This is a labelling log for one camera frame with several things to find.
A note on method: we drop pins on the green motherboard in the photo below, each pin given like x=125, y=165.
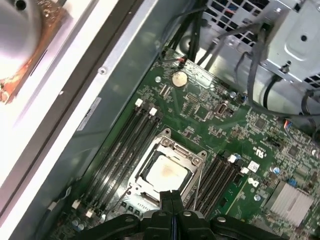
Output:
x=220, y=130

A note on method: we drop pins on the silver drive cage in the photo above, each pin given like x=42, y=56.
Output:
x=295, y=30

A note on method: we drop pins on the white barcode sticker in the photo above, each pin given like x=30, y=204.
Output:
x=87, y=115

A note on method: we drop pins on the silver coin battery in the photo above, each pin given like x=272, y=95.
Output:
x=179, y=79

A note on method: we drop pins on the black PC case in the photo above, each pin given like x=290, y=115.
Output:
x=82, y=75

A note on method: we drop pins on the black RAM slot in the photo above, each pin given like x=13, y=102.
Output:
x=111, y=150
x=125, y=155
x=227, y=186
x=213, y=182

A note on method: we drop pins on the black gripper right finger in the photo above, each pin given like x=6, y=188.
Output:
x=177, y=202

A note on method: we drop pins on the CPU socket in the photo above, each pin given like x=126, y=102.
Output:
x=163, y=135

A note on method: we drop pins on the metal socket cover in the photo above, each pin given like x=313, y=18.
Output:
x=172, y=145

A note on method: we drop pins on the black pin header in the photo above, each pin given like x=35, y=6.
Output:
x=192, y=98

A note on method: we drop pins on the silver CPU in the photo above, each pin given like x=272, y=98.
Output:
x=166, y=172

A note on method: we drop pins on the silver chipset heatsink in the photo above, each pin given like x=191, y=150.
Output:
x=291, y=202

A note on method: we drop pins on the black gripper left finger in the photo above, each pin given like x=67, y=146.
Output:
x=166, y=202

